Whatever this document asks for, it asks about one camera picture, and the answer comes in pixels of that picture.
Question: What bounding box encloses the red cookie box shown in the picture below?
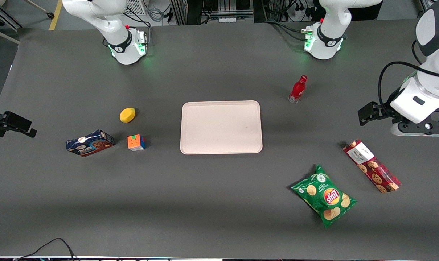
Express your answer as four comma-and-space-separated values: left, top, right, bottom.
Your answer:
342, 139, 402, 194

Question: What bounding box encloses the blue cookie box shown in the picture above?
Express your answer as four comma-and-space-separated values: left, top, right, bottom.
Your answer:
66, 129, 115, 157

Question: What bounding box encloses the beige plastic tray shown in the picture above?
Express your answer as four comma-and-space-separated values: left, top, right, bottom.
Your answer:
180, 100, 263, 155

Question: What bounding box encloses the white perforated box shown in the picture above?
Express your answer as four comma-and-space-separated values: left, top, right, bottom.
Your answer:
124, 0, 148, 16

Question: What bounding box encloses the red drink bottle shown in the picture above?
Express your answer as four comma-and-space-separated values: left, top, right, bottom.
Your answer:
288, 75, 308, 104

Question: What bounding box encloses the green chips bag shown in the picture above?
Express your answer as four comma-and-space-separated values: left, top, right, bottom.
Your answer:
291, 164, 358, 228

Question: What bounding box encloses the yellow lemon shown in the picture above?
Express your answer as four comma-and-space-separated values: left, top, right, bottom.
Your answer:
119, 107, 136, 123

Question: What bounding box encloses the colourful puzzle cube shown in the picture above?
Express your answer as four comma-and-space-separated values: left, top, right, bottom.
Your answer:
127, 134, 147, 152

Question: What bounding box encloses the black equipment rack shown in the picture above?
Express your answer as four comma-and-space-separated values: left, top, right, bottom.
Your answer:
170, 0, 255, 26

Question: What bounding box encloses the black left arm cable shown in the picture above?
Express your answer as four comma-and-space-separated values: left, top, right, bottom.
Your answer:
378, 39, 439, 109

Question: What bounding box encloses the black base cable bundle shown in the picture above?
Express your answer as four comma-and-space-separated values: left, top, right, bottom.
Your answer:
265, 20, 308, 41

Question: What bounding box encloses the black cable at table edge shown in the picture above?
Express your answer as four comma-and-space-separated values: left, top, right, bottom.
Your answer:
13, 237, 77, 261

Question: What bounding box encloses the grey coiled cable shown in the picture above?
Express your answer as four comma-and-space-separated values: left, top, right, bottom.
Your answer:
147, 7, 166, 23

